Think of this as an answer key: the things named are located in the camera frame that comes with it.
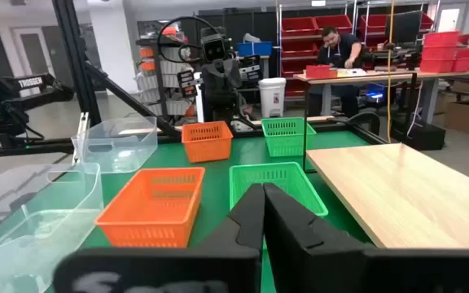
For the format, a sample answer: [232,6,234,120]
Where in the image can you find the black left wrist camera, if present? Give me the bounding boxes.
[199,33,228,63]

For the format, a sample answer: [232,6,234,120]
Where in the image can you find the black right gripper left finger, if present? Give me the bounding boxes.
[195,182,266,251]

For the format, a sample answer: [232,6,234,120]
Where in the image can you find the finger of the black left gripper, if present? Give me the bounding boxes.
[201,60,223,107]
[220,60,242,107]

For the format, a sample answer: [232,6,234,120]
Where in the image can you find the white trash bin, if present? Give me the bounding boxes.
[257,77,287,119]

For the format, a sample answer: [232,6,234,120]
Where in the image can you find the wooden shelf board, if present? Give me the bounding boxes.
[305,142,469,250]

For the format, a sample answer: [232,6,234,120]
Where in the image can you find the green plastic basket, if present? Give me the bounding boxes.
[228,161,330,218]
[260,116,318,158]

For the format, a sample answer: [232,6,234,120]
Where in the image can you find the metal parts cart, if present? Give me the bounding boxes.
[135,24,198,123]

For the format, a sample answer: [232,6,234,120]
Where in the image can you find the person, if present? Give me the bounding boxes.
[317,25,366,119]

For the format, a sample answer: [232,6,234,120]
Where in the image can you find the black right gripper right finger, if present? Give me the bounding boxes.
[263,182,366,293]

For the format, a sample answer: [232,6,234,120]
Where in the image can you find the metal storage rack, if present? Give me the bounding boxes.
[277,2,439,101]

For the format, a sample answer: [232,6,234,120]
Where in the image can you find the green table mat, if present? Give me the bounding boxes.
[42,129,386,293]

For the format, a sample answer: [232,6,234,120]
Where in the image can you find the orange plastic basket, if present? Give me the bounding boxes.
[181,120,235,164]
[94,166,206,249]

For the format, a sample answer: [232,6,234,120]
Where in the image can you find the black computer monitor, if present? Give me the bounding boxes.
[384,11,423,46]

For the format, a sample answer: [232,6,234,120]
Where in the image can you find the wooden work table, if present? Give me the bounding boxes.
[293,67,469,125]

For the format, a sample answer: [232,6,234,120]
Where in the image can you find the blue plastic bin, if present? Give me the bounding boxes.
[236,41,274,58]

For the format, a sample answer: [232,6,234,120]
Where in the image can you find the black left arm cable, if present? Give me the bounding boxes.
[156,15,219,64]

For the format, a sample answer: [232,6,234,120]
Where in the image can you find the silver frame bracket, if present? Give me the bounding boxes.
[72,112,91,164]

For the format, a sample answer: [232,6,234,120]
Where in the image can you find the clear plastic bin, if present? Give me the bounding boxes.
[0,161,105,293]
[70,116,159,175]

